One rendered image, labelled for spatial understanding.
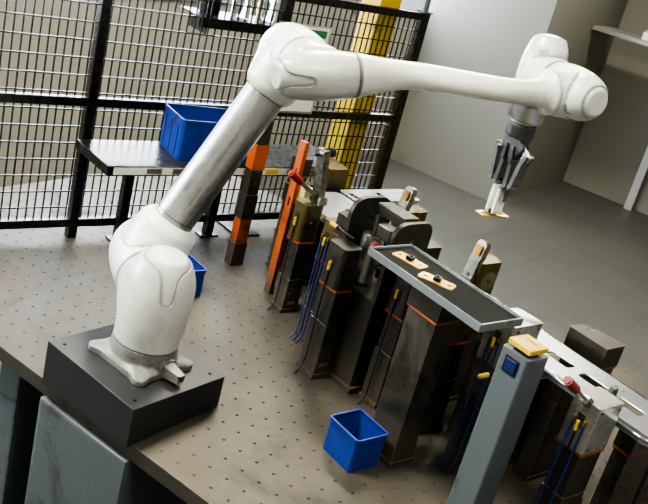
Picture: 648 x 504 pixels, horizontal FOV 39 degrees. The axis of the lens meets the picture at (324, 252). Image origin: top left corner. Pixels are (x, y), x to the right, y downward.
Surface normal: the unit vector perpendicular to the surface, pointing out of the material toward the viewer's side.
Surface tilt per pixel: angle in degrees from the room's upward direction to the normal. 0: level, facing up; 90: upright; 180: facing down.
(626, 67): 90
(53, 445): 90
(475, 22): 90
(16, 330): 0
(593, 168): 90
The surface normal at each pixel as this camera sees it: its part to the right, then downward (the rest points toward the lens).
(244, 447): 0.24, -0.90
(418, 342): -0.77, 0.05
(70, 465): -0.58, 0.17
